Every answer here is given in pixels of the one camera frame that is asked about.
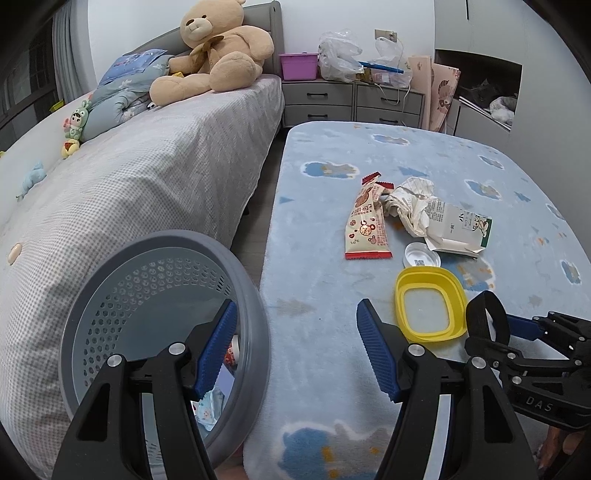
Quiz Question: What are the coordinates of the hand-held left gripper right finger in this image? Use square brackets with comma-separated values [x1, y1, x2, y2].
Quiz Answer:
[356, 298, 539, 480]

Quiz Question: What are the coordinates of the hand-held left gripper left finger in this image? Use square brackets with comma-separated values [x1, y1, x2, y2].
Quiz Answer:
[52, 299, 238, 480]

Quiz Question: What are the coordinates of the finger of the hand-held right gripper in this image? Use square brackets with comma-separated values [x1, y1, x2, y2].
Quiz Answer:
[507, 311, 591, 356]
[464, 337, 578, 371]

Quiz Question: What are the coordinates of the purple printed box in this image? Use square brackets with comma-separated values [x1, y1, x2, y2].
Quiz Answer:
[215, 364, 236, 398]

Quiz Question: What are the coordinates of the black tape roll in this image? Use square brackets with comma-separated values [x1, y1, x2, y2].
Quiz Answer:
[465, 291, 511, 345]

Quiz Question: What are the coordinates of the grey perforated trash bin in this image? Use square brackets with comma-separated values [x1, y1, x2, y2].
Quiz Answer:
[59, 229, 271, 472]

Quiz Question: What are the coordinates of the light blue packet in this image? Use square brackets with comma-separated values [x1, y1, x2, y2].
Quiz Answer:
[194, 388, 227, 433]

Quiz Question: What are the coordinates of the person's right hand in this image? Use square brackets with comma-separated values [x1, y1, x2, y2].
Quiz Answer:
[536, 425, 587, 468]

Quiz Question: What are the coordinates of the yellow plastic lid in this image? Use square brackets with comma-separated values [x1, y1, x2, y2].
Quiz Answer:
[394, 266, 469, 343]

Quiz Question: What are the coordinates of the white round cap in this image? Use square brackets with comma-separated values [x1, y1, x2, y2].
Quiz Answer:
[403, 242, 442, 270]

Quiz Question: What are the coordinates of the flattened white milk carton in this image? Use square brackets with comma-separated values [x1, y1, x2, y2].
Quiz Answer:
[424, 198, 494, 258]

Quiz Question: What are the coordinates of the red beige snack wrapper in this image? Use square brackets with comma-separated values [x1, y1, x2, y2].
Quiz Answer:
[344, 172, 394, 260]

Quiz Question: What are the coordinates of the crumpled white paper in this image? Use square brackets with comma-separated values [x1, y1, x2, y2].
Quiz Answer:
[382, 176, 437, 239]

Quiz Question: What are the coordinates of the bed with grey cover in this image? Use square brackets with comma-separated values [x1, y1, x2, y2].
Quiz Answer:
[0, 74, 283, 480]

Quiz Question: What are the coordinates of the white cloth bundle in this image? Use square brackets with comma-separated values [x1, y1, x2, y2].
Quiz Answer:
[489, 96, 518, 123]

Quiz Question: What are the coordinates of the printed cardboard sheet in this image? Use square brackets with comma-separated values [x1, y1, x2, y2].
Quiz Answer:
[429, 64, 461, 135]

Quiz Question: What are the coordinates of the dark grey cloth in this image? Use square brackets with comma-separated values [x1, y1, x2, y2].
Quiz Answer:
[462, 78, 493, 103]

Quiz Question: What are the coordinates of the small blue plush toy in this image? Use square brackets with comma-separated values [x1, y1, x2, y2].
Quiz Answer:
[16, 161, 47, 200]

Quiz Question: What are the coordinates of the pink cardboard sheet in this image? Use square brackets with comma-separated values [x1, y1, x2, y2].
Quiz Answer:
[409, 55, 435, 133]

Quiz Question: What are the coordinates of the light blue folded quilt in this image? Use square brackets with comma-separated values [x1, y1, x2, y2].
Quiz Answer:
[82, 60, 174, 142]

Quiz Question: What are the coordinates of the small green doll toy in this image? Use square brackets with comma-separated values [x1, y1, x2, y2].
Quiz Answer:
[64, 99, 92, 142]

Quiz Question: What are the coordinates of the blue stick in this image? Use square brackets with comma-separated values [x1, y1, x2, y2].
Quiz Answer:
[358, 60, 405, 75]

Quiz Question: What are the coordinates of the pink storage box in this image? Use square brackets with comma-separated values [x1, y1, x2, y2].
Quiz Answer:
[278, 52, 320, 80]

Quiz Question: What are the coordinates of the clear plastic bag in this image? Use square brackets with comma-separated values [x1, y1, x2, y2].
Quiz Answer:
[318, 30, 363, 84]
[374, 36, 413, 89]

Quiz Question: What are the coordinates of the blue printed pillow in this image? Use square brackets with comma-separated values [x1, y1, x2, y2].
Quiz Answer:
[99, 48, 174, 86]

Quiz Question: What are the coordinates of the large tan teddy bear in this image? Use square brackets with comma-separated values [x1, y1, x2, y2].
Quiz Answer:
[149, 0, 275, 107]

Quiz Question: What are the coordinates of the grey curtain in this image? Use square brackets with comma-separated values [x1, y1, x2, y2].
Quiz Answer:
[51, 0, 100, 105]

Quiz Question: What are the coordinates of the dark window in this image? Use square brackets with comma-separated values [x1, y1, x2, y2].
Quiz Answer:
[0, 14, 61, 126]

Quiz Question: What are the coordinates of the white cable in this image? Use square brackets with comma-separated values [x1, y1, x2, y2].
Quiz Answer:
[381, 39, 413, 126]

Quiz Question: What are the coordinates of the wall niche shelf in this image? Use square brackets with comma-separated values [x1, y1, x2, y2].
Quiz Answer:
[434, 48, 524, 139]

